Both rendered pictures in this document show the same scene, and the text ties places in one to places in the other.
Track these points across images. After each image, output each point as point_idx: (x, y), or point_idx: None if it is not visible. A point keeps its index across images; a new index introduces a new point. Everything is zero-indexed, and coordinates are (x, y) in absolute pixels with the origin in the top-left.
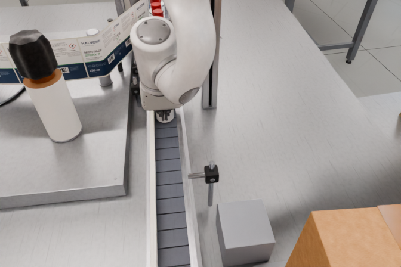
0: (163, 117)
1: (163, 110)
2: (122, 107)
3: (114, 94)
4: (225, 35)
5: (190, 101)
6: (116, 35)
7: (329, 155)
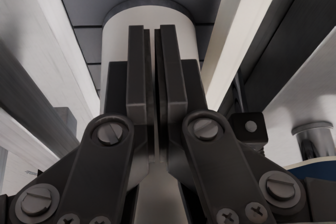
0: (159, 66)
1: (162, 132)
2: (316, 75)
3: (311, 108)
4: (22, 170)
5: (60, 68)
6: None
7: None
